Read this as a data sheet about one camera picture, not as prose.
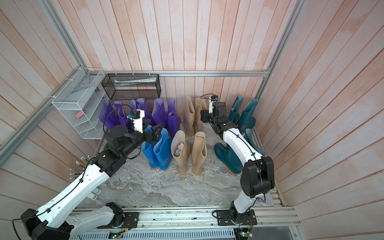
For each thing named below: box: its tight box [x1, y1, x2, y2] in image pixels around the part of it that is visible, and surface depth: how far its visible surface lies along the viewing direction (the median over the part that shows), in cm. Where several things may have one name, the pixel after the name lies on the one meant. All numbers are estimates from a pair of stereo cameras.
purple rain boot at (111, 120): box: [99, 99, 120, 130], surface depth 92 cm
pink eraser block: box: [75, 111, 84, 119], surface depth 85 cm
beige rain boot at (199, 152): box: [192, 131, 208, 176], surface depth 79 cm
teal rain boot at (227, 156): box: [214, 143, 244, 174], surface depth 89 cm
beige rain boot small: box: [171, 130, 191, 175], surface depth 80 cm
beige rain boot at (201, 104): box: [194, 97, 207, 133], surface depth 94 cm
